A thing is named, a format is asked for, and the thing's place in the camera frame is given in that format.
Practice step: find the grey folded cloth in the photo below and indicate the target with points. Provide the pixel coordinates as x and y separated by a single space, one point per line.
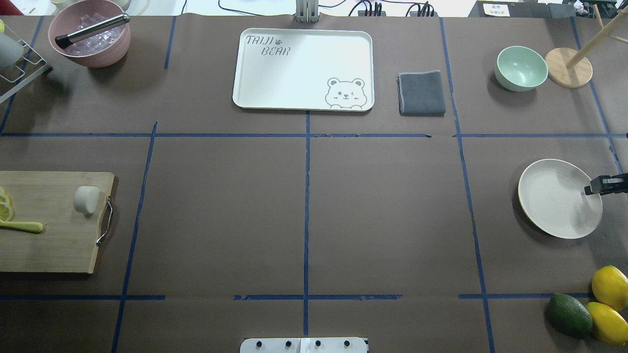
421 94

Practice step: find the steel ice scoop handle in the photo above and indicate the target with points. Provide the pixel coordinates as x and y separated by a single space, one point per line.
66 40

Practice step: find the mint green bowl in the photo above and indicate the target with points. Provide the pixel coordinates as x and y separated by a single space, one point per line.
520 69

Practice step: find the wooden mug tree stand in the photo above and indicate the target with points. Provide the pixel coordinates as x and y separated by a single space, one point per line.
571 68

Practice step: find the yellow-green plastic knife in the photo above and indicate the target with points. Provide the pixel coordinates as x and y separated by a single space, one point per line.
35 228

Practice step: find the white bear tray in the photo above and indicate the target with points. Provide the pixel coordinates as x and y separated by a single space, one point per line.
304 69

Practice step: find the lemon slice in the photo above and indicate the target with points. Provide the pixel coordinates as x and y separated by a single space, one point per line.
4 197
6 211

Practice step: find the bamboo cutting board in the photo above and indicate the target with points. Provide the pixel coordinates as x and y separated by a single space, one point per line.
69 241

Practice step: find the cream round plate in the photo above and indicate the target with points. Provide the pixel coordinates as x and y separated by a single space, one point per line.
552 195

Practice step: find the light blue cup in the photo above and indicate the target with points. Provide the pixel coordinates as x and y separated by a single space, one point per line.
11 51

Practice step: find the green avocado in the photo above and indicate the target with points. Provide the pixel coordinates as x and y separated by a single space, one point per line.
567 315

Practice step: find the yellow lemon near avocado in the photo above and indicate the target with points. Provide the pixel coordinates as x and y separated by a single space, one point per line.
609 326

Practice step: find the pink bowl of ice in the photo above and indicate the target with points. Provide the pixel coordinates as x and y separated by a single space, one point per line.
68 20

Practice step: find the white steamed bun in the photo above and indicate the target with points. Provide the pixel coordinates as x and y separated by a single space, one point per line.
85 199

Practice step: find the yellow lemon outer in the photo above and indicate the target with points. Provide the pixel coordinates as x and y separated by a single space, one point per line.
610 287

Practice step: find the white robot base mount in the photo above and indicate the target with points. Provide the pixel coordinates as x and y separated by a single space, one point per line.
305 345

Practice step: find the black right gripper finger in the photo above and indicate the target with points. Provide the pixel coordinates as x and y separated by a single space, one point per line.
607 184

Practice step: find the lemon slice middle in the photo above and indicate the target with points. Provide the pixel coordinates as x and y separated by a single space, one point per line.
4 197

